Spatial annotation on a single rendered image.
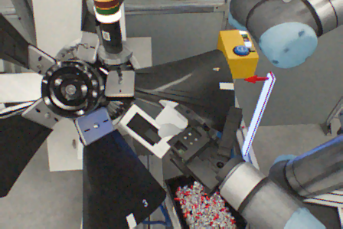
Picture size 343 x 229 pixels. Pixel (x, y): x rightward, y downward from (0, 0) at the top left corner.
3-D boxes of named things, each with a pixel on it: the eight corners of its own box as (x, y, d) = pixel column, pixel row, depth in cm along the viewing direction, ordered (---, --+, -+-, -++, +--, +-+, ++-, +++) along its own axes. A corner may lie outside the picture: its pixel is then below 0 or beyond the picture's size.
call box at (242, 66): (215, 53, 106) (219, 30, 98) (241, 53, 106) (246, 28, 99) (223, 83, 95) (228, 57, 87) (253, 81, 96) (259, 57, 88)
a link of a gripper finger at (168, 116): (141, 105, 55) (171, 135, 51) (163, 89, 57) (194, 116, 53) (142, 113, 58) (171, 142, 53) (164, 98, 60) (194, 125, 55)
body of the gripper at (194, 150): (163, 138, 50) (212, 186, 44) (197, 111, 53) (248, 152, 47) (167, 158, 56) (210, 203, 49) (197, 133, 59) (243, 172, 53)
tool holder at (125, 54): (87, 47, 58) (75, 3, 51) (116, 35, 61) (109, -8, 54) (109, 70, 54) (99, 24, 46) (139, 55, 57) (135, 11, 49)
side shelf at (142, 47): (76, 44, 133) (74, 39, 131) (151, 41, 135) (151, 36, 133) (66, 78, 117) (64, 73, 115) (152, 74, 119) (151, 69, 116)
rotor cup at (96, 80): (46, 68, 68) (20, 68, 55) (102, 47, 68) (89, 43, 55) (70, 122, 70) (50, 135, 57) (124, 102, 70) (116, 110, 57)
